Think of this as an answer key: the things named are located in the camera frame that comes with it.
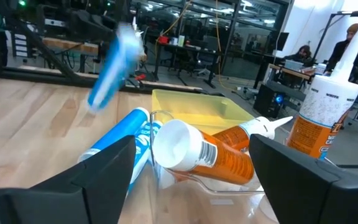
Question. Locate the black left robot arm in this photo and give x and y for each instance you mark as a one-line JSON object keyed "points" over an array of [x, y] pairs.
{"points": [[70, 18]]}

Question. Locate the black computer tower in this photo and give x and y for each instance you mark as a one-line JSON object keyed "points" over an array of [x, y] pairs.
{"points": [[266, 99]]}

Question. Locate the person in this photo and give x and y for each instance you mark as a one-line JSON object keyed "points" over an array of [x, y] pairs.
{"points": [[337, 53], [301, 54]]}

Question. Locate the blue silicone sealant tube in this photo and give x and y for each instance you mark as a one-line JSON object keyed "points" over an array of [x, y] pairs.
{"points": [[141, 146], [113, 68], [120, 127]]}

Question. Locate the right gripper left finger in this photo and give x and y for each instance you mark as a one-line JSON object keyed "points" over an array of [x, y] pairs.
{"points": [[73, 199]]}

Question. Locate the black computer monitor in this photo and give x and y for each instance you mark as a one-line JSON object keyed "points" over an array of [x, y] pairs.
{"points": [[283, 40]]}

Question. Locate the yellow translucent plastic bin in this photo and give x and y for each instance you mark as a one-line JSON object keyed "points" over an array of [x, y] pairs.
{"points": [[197, 109]]}

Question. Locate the black metal rack frame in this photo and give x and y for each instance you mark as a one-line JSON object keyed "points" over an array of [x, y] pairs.
{"points": [[340, 13]]}

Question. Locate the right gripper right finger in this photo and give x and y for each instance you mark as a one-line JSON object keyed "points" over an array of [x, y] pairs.
{"points": [[315, 199]]}

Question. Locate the clear plastic bin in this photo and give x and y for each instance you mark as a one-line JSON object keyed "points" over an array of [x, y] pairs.
{"points": [[182, 182]]}

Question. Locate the wooden workbench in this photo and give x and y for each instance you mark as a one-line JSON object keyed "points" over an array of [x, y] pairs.
{"points": [[287, 73]]}

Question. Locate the clear plastic container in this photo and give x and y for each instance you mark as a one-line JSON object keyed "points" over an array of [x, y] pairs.
{"points": [[294, 65]]}

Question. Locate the black desk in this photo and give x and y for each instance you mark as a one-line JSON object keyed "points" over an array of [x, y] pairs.
{"points": [[191, 49]]}

